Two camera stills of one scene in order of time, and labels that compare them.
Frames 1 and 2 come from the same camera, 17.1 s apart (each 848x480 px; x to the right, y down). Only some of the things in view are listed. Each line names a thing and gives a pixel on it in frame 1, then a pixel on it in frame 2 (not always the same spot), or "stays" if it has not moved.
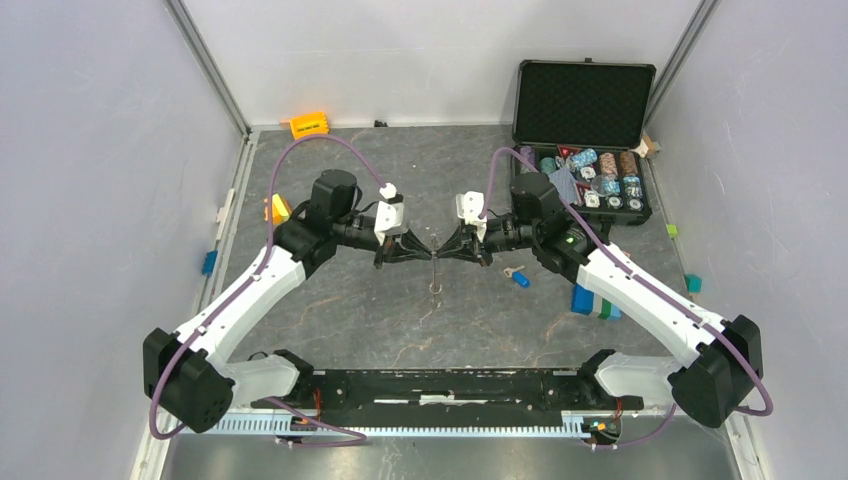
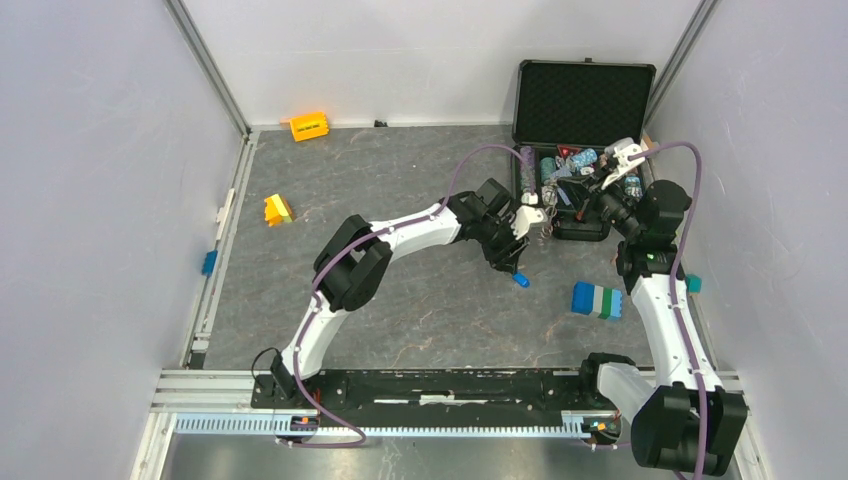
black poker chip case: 584,123 stays
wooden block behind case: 648,147 stays
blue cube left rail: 208,263 stays
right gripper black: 466,243 -> 580,192
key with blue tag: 518,277 stays
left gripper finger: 413,246 -> 507,265
